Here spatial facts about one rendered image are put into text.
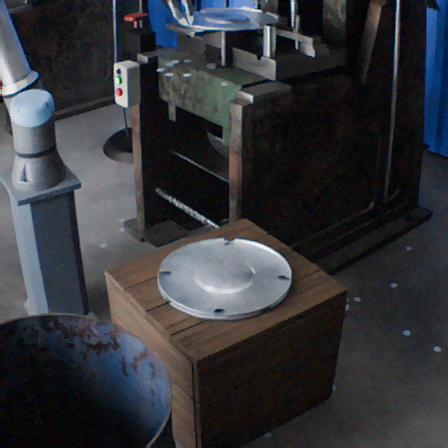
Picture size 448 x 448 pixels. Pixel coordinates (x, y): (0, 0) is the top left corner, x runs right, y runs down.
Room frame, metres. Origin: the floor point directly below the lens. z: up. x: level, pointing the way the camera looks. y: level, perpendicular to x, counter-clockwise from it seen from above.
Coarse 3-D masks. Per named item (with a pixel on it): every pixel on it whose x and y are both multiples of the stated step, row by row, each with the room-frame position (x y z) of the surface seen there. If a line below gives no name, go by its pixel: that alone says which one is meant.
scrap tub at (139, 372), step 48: (0, 336) 0.90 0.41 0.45; (48, 336) 0.94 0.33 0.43; (96, 336) 0.93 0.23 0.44; (0, 384) 0.87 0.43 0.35; (48, 384) 0.92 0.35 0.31; (96, 384) 0.93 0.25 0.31; (144, 384) 0.87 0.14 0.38; (0, 432) 0.84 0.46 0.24; (48, 432) 0.91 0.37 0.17; (96, 432) 0.93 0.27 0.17; (144, 432) 0.88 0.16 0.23
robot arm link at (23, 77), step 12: (0, 0) 1.63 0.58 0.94; (0, 12) 1.62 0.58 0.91; (0, 24) 1.62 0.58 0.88; (12, 24) 1.66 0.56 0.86; (0, 36) 1.61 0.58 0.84; (12, 36) 1.64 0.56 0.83; (0, 48) 1.61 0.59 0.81; (12, 48) 1.63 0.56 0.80; (0, 60) 1.62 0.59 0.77; (12, 60) 1.63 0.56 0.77; (24, 60) 1.66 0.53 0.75; (0, 72) 1.63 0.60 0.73; (12, 72) 1.62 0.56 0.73; (24, 72) 1.64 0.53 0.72; (36, 72) 1.70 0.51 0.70; (12, 84) 1.63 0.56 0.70; (24, 84) 1.63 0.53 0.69; (36, 84) 1.65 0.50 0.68; (12, 96) 1.62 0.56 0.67
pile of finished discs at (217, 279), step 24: (216, 240) 1.39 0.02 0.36; (240, 240) 1.38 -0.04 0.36; (168, 264) 1.29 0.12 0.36; (192, 264) 1.29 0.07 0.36; (216, 264) 1.28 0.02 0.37; (240, 264) 1.28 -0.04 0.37; (264, 264) 1.29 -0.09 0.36; (288, 264) 1.28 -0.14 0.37; (168, 288) 1.20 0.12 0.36; (192, 288) 1.20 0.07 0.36; (216, 288) 1.19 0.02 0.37; (240, 288) 1.19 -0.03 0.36; (264, 288) 1.20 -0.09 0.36; (288, 288) 1.19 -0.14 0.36; (192, 312) 1.12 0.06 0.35; (216, 312) 1.12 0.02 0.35; (240, 312) 1.11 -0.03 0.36
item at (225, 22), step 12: (204, 12) 2.00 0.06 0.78; (216, 12) 2.00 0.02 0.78; (228, 12) 2.00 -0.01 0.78; (240, 12) 2.00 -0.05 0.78; (252, 12) 2.00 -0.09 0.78; (204, 24) 1.83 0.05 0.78; (216, 24) 1.83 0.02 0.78; (228, 24) 1.83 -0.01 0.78; (240, 24) 1.83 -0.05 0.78; (252, 24) 1.84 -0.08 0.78; (264, 24) 1.84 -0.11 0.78
